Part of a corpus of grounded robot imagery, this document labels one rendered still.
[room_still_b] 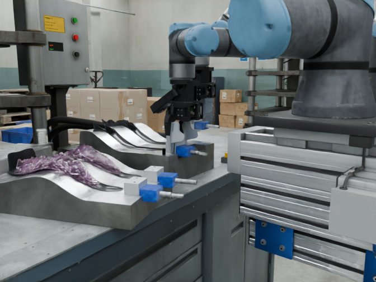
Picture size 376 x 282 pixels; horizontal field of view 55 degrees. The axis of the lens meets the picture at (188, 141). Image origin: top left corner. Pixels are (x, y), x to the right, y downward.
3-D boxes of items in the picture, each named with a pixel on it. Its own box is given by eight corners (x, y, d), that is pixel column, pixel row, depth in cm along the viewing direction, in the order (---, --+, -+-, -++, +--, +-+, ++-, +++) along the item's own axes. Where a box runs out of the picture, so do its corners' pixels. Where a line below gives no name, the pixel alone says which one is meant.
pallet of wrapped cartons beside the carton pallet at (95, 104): (153, 149, 557) (152, 88, 541) (117, 159, 490) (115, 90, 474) (97, 142, 621) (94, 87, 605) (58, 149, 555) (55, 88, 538)
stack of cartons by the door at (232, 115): (258, 127, 791) (260, 89, 777) (252, 130, 765) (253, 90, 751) (225, 125, 841) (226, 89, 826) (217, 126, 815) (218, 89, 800)
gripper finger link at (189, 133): (196, 151, 107) (192, 122, 104) (180, 149, 110) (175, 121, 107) (201, 147, 109) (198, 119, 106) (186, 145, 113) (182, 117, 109)
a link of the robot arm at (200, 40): (233, 24, 89) (212, 29, 99) (192, 21, 85) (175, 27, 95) (232, 56, 91) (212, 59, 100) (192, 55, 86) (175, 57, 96)
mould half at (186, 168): (214, 168, 124) (214, 129, 121) (168, 187, 102) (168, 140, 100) (111, 151, 151) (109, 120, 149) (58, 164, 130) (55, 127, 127)
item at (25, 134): (57, 146, 473) (56, 130, 469) (30, 151, 438) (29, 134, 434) (28, 142, 503) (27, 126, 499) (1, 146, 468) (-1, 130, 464)
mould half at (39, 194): (172, 192, 98) (172, 153, 96) (131, 230, 74) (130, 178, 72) (21, 177, 112) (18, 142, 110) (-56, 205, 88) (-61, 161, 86)
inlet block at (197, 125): (222, 133, 134) (222, 118, 133) (215, 135, 130) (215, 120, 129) (192, 130, 141) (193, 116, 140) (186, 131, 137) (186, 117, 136)
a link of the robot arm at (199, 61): (185, 54, 131) (197, 55, 137) (185, 67, 132) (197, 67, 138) (202, 53, 127) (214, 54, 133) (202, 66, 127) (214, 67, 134)
